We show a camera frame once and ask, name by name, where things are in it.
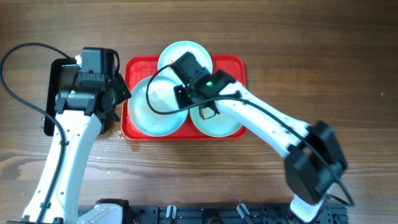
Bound black water tray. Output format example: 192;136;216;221
45;58;80;118

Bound light blue plate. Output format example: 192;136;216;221
157;40;213;73
190;106;242;138
128;76;188;137

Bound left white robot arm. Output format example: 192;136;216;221
1;47;131;223

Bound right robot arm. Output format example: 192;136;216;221
170;52;348;223

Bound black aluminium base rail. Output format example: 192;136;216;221
131;203;349;224

